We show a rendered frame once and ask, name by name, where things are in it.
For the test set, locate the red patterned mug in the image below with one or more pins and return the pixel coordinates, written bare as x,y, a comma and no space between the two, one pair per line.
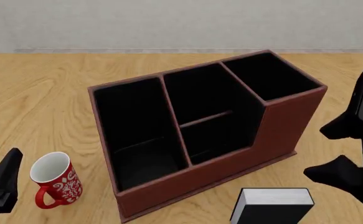
66,184

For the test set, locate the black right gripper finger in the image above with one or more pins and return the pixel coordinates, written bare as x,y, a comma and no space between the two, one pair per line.
340,172
343,128

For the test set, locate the black book with white pages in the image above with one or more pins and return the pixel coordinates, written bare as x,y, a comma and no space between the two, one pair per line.
271,213

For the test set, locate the red-brown desk caddy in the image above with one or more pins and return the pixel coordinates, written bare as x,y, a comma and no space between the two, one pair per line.
280,130

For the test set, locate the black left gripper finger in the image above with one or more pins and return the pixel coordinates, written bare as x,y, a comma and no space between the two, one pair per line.
8,170

